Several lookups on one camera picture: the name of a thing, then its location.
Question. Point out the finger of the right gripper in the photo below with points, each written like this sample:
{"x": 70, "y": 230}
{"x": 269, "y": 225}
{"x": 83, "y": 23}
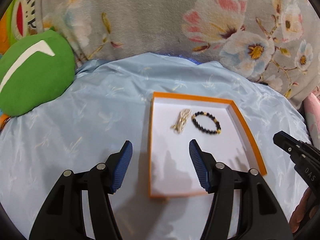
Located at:
{"x": 289, "y": 144}

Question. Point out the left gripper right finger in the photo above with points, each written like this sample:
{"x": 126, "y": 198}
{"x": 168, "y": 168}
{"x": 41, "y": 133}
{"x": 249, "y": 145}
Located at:
{"x": 260, "y": 215}

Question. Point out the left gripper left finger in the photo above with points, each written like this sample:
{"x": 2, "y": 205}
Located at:
{"x": 61, "y": 215}

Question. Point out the right hand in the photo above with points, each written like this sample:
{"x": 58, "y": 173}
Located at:
{"x": 299, "y": 211}

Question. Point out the pink pillow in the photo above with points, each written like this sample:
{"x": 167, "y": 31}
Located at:
{"x": 312, "y": 116}

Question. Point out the light blue palm bedsheet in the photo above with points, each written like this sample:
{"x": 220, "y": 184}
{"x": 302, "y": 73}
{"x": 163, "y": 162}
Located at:
{"x": 109, "y": 103}

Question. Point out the green plush pillow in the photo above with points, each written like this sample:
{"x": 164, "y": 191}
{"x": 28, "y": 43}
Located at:
{"x": 35, "y": 70}

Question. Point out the colourful cartoon monkey bedsheet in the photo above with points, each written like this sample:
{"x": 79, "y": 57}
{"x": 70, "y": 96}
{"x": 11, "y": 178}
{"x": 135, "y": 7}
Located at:
{"x": 18, "y": 21}

